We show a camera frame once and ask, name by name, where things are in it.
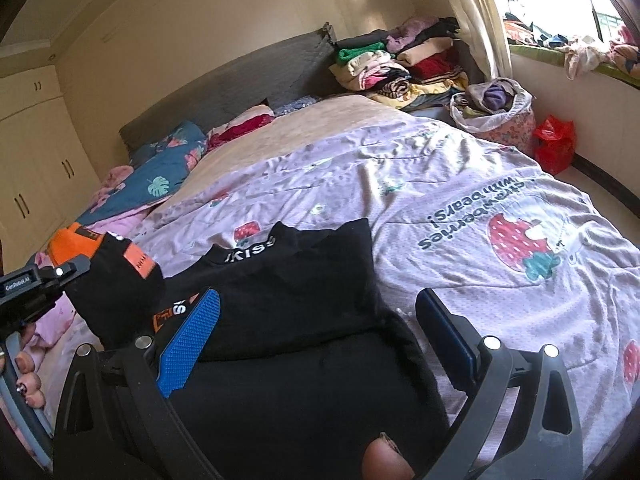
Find white bag of clothes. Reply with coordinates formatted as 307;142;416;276
449;77;536;156

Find red and cream pillow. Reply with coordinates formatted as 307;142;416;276
207;104;274;152

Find clothes on window sill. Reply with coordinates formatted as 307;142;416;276
502;12;639;88

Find person's left hand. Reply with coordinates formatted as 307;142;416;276
1;323;46;410

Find pile of folded clothes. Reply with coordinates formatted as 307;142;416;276
330;16;469;112

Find person's right hand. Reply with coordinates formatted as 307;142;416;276
361;432;414;480

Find blue floral leaf blanket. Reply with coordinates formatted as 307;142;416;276
77;122;207;226

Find black shirt with orange print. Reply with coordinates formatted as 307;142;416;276
53;219;448;479

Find cream curtain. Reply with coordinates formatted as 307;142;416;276
448;0;513;79

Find cream wardrobe with handles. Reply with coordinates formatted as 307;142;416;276
0;65;100;273

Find grey upholstered headboard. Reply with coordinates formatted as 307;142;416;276
119;23;341;154

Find pink floral sheet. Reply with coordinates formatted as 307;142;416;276
19;164;151;361

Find red plastic bag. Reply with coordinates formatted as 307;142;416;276
533;115;576;176

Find pink strawberry print duvet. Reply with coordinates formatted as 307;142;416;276
37;118;640;470

